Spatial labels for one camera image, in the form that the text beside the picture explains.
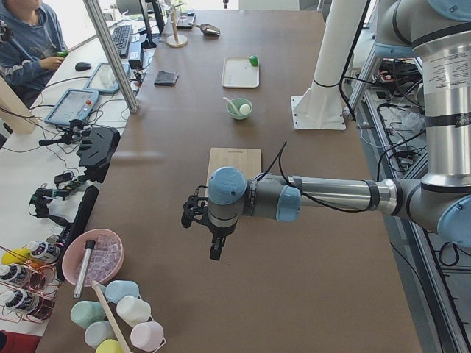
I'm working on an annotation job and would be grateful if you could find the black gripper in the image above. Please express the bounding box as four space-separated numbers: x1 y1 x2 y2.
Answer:
181 185 236 260

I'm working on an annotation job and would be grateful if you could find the white ceramic spoon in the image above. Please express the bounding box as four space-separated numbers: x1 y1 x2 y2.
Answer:
222 96 239 114

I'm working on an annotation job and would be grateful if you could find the pink bowl with ice cubes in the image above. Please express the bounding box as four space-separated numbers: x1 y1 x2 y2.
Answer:
62 229 124 287

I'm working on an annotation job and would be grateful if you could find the light green bowl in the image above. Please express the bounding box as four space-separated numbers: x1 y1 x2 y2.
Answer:
226 98 253 120

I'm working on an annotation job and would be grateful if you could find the bamboo cutting board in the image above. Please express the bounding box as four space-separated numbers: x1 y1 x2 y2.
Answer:
207 147 262 183

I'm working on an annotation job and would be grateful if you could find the pastel cup rack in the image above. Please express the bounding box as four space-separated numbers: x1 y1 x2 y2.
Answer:
70 280 166 352

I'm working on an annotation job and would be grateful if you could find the metal muddler tube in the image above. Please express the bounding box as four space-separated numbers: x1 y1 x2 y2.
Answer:
73 240 96 299

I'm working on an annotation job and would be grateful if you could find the cream plastic tray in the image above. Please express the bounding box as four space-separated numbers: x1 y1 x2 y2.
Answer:
222 57 260 88

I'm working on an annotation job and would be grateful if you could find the grey folded cloth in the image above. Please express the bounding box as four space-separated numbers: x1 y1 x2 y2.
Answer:
154 71 179 86

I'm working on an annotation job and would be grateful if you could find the green lime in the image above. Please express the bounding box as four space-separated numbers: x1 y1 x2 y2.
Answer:
249 55 259 67

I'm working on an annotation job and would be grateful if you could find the teach pendant near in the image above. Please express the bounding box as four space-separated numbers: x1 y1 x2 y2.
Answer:
44 89 99 126

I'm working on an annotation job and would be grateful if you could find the teach pendant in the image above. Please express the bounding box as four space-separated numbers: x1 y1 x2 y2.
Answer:
44 89 99 126
84 63 119 95

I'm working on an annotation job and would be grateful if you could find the teach pendant far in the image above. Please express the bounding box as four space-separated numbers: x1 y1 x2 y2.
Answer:
84 63 119 95

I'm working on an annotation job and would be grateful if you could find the wooden mug tree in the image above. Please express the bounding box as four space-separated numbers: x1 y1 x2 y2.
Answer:
165 1 188 48

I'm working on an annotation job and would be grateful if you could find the metal scoop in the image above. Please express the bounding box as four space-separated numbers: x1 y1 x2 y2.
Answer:
188 22 221 37

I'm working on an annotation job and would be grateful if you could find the black computer mouse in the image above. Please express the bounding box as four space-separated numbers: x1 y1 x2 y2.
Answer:
74 62 92 72

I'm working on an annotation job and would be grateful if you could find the black keyboard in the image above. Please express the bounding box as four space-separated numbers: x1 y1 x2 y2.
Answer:
111 25 132 58

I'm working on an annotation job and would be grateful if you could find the seated person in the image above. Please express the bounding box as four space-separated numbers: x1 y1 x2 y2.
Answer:
1 0 68 107

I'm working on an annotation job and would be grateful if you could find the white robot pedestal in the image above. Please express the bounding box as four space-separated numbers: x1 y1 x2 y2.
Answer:
291 0 369 130

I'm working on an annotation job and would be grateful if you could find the copper wire bottle rack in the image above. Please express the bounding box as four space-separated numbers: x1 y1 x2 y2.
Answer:
1 241 62 324

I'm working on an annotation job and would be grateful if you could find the aluminium frame post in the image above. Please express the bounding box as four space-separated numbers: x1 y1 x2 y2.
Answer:
82 0 138 113

